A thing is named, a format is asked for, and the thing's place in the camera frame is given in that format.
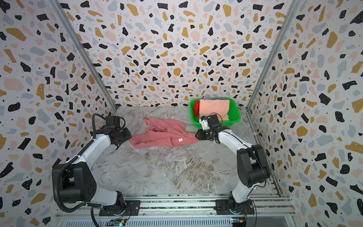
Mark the corner aluminium post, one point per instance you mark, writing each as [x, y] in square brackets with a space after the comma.
[57, 8]
[275, 48]

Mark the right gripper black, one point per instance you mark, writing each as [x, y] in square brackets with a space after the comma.
[203, 134]

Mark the purple grey t shirt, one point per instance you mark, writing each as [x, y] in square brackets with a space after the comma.
[214, 98]

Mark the red t shirt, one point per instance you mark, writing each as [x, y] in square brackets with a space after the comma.
[196, 108]

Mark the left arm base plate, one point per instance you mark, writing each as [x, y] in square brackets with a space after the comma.
[133, 207]

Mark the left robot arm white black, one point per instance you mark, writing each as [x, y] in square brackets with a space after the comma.
[73, 183]

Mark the green plastic basket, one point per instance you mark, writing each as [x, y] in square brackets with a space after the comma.
[233, 114]

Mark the peach folded t shirt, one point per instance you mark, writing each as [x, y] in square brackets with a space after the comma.
[209, 107]

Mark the left green circuit board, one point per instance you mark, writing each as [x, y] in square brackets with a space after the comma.
[117, 223]

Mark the dusty pink t shirt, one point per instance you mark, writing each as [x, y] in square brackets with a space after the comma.
[163, 133]

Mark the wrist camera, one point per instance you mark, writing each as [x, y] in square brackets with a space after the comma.
[112, 122]
[209, 122]

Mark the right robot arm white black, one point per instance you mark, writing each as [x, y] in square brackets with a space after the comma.
[252, 166]

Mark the aluminium rail frame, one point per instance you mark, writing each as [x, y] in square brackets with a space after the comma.
[271, 210]

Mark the left corner aluminium post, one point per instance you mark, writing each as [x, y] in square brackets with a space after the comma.
[57, 8]

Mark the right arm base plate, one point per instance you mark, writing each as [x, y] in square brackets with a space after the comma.
[224, 207]

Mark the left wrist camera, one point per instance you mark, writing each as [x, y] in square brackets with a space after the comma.
[112, 122]

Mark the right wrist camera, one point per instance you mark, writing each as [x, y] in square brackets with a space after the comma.
[209, 122]

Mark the right corner aluminium post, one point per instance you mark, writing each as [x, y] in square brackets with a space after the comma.
[275, 48]

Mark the right circuit board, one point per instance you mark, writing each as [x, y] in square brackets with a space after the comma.
[238, 222]

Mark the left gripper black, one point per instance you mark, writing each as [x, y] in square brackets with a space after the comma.
[127, 135]

